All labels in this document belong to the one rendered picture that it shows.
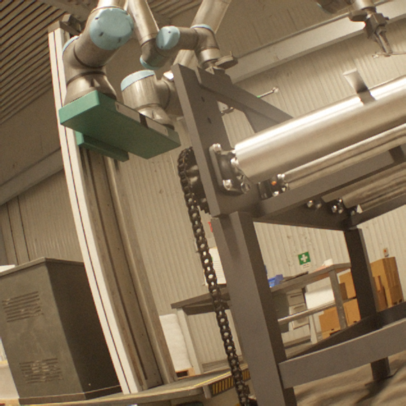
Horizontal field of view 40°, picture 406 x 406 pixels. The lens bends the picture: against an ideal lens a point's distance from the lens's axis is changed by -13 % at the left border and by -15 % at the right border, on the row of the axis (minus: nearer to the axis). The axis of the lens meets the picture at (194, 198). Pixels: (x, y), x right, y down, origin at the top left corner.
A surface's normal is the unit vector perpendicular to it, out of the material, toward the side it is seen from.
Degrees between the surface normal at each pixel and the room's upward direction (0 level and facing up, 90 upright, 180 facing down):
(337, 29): 90
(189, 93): 90
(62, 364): 90
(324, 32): 90
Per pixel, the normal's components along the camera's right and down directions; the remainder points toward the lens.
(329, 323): -0.44, -0.11
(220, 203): 0.82, -0.33
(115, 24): 0.51, -0.26
